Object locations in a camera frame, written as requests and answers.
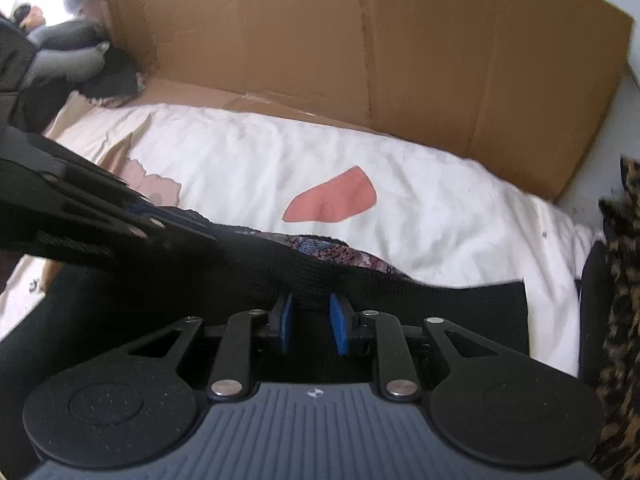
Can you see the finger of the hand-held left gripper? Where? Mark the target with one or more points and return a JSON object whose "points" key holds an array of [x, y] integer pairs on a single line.
{"points": [[75, 175], [75, 240]]}

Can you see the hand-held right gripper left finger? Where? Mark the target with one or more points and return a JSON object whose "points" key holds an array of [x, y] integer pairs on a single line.
{"points": [[285, 322]]}

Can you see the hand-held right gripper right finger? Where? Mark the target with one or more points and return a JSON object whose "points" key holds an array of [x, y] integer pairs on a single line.
{"points": [[341, 325]]}

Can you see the black shorts with teddy print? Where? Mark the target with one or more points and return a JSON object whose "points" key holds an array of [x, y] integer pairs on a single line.
{"points": [[400, 310]]}

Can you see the grey neck pillow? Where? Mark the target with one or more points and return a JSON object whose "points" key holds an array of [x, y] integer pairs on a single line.
{"points": [[70, 65]]}

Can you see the brown plush toy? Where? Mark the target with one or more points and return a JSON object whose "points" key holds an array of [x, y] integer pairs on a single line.
{"points": [[30, 15]]}

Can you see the small black cloth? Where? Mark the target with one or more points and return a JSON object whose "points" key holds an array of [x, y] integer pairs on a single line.
{"points": [[117, 80]]}

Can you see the white printed bed sheet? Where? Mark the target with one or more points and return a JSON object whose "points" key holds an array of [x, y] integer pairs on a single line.
{"points": [[250, 170]]}

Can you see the leopard print cloth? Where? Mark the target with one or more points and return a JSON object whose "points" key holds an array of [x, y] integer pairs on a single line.
{"points": [[622, 285]]}

